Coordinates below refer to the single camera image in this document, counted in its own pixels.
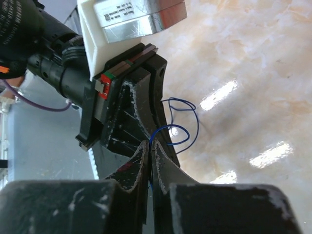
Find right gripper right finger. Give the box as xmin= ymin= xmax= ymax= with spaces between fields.
xmin=151 ymin=140 xmax=207 ymax=234

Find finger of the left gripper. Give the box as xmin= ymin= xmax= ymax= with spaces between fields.
xmin=104 ymin=68 xmax=153 ymax=157
xmin=145 ymin=54 xmax=180 ymax=167

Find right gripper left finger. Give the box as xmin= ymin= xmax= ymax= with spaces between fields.
xmin=105 ymin=141 xmax=149 ymax=234

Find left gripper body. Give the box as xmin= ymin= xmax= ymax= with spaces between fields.
xmin=76 ymin=43 xmax=157 ymax=151

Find blue wire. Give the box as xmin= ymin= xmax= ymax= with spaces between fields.
xmin=149 ymin=97 xmax=200 ymax=191

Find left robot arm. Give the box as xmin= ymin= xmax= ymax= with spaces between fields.
xmin=0 ymin=0 xmax=187 ymax=157

